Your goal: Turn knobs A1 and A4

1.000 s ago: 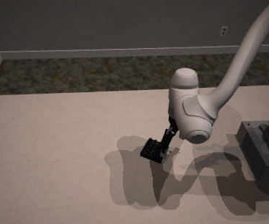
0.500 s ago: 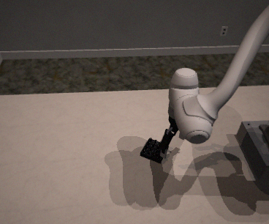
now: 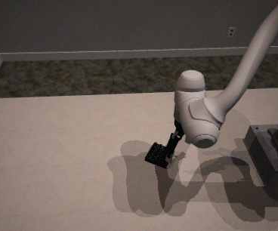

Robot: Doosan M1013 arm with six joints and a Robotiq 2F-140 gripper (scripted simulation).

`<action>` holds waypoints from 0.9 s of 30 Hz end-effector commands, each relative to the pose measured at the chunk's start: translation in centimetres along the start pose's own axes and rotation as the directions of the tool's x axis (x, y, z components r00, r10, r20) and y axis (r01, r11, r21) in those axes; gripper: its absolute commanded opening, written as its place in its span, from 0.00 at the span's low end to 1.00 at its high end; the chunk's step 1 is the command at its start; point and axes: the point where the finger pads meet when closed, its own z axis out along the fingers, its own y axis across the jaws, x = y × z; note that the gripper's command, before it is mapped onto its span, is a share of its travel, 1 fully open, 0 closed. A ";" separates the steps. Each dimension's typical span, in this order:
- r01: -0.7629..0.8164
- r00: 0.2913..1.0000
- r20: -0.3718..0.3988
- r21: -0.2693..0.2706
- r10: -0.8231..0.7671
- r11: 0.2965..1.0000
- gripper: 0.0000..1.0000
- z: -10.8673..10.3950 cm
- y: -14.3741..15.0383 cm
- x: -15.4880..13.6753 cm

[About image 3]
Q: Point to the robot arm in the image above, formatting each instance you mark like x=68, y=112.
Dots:
x=201, y=118

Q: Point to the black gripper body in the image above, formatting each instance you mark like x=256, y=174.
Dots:
x=178, y=128

